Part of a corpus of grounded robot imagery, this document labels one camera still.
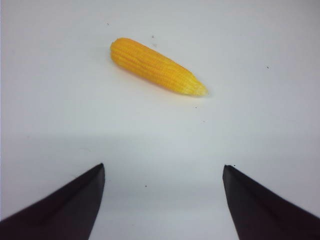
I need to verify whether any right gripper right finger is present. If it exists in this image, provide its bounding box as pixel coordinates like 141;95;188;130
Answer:
222;165;320;240

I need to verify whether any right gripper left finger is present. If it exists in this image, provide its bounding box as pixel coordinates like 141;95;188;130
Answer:
0;163;105;240

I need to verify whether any yellow corn cob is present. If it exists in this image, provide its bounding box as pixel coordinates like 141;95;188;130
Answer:
110;37;208;97

